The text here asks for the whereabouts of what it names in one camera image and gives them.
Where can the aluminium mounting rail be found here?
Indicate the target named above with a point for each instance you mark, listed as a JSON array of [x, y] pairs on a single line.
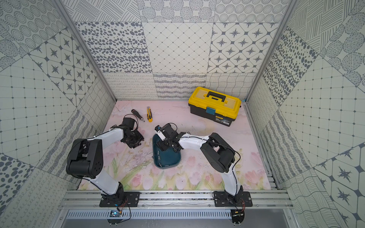
[[271, 199]]

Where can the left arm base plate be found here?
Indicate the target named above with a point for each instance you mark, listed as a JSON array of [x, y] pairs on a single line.
[[130, 199]]

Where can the controller board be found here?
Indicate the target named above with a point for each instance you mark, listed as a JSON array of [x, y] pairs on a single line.
[[237, 216], [115, 217]]

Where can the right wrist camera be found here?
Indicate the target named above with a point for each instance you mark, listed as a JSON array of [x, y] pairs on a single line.
[[162, 132]]

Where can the white slotted cable duct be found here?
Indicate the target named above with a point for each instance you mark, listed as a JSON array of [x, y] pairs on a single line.
[[153, 214]]

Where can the teal plastic storage tray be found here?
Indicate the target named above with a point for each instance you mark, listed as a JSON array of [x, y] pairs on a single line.
[[164, 159]]

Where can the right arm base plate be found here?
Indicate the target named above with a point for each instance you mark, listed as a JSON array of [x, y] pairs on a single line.
[[223, 199]]

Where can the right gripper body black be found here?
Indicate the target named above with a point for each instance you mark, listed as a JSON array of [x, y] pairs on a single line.
[[164, 144]]

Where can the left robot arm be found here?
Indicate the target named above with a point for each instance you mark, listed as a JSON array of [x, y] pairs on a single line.
[[86, 161]]

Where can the yellow utility knife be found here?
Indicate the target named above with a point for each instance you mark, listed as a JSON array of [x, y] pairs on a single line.
[[149, 114]]

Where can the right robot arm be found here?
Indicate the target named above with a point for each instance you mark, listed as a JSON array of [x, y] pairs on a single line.
[[216, 150]]

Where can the right controller board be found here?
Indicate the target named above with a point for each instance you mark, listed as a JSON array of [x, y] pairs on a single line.
[[237, 216]]

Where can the left controller board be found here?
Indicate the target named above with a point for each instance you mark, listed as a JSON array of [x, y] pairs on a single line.
[[115, 217]]

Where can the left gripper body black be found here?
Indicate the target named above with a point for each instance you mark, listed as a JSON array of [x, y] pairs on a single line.
[[134, 138]]

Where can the yellow black toolbox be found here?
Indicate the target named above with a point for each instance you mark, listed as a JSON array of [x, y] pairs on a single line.
[[215, 106]]

